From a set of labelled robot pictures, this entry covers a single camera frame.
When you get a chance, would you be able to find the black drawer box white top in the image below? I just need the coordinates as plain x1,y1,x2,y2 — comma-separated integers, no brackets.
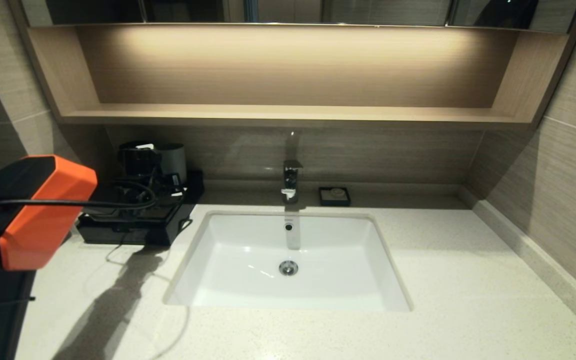
77,170,206,247

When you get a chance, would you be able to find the mirror cabinet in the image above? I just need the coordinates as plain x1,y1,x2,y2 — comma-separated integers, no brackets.
23,0,576,36

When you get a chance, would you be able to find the chrome faucet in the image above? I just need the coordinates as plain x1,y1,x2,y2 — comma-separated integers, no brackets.
281,160,305,205

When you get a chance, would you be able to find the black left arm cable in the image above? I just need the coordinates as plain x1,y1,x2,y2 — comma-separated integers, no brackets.
0,180,158,221

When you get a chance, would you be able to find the white ceramic sink basin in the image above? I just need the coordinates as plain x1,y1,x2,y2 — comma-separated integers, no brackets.
163,211,413,312

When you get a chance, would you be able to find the black soap dish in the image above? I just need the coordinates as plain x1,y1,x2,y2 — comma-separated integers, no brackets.
318,187,351,208

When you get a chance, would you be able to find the grey plastic cup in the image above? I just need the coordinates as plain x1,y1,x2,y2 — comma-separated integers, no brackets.
160,143,189,185

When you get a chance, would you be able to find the wooden wall shelf niche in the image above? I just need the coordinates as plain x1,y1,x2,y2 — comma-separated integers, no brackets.
12,25,576,132

